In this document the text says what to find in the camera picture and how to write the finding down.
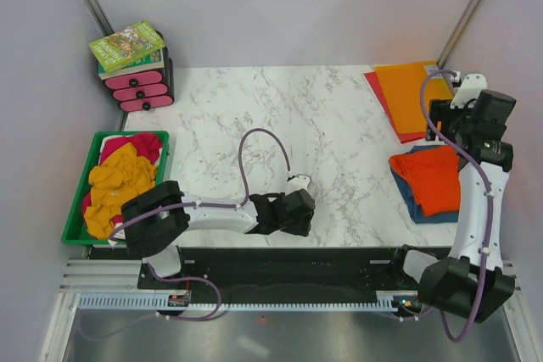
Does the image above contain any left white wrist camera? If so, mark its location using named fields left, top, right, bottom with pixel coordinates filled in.
left=285, top=174, right=311, bottom=195

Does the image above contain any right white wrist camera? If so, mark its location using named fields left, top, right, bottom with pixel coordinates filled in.
left=450, top=71, right=487, bottom=109

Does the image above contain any green plastic bin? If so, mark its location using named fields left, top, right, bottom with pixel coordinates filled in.
left=62, top=131, right=169, bottom=246

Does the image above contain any red plastic folder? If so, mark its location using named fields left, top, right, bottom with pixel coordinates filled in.
left=364, top=71, right=425, bottom=144

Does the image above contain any dark green book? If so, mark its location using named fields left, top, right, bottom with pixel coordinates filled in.
left=98, top=50, right=165, bottom=81

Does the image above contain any orange plastic folder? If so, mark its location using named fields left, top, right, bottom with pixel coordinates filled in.
left=374, top=61, right=438, bottom=134

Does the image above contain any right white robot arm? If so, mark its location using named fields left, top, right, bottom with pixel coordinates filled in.
left=388, top=90, right=516, bottom=323

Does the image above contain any magenta t shirt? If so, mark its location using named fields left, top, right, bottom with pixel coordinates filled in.
left=81, top=132, right=163, bottom=215

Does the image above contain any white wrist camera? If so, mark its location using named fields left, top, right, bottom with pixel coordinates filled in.
left=450, top=71, right=487, bottom=109
left=285, top=174, right=311, bottom=195

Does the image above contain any light green book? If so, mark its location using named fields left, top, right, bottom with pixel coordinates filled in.
left=89, top=19, right=165, bottom=74

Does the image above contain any yellow t shirt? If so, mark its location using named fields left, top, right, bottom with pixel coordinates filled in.
left=83, top=142, right=158, bottom=240

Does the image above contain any orange t shirt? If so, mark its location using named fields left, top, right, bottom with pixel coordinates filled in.
left=389, top=144, right=462, bottom=218

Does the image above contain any right aluminium corner post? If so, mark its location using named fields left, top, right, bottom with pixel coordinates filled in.
left=436, top=0, right=484, bottom=68

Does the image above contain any white slotted cable duct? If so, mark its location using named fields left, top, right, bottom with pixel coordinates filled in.
left=77, top=291, right=417, bottom=312

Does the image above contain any black pink drawer unit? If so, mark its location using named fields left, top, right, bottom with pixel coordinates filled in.
left=100, top=47, right=175, bottom=113

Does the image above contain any folded blue t shirt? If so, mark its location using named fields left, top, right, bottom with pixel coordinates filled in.
left=389, top=144, right=462, bottom=226

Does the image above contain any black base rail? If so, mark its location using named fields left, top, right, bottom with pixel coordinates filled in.
left=137, top=248, right=417, bottom=303

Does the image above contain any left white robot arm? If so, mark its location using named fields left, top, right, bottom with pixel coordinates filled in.
left=110, top=175, right=315, bottom=288

